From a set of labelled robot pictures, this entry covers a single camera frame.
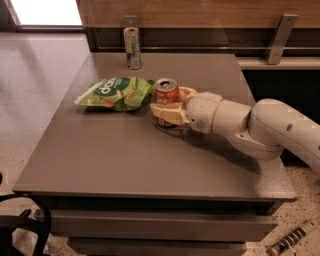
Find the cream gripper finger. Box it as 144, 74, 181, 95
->
150, 102, 190, 125
179, 86, 197, 104

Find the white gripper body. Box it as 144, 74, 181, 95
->
186, 92, 223, 134

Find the orange red soda can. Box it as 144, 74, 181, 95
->
153, 78, 179, 105

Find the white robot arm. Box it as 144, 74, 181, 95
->
150, 87, 320, 173

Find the silver blue redbull can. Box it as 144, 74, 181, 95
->
123, 27, 141, 70

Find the green chip bag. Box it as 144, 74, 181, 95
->
74, 77, 154, 112

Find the grey cabinet drawer front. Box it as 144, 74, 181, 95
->
51, 210, 276, 242

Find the grey cabinet drawer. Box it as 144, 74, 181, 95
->
51, 210, 276, 242
68, 238, 246, 256

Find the black white striped tool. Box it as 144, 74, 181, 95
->
267, 219, 319, 256

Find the lower grey cabinet drawer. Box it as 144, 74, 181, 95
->
68, 238, 246, 256

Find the black chair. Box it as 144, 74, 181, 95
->
0, 172, 53, 256

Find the left metal wall bracket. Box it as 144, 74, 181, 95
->
123, 15, 138, 27

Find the metal wall bracket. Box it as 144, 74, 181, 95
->
123, 15, 138, 27
265, 14, 298, 65

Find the right metal wall bracket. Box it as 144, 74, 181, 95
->
265, 14, 298, 65

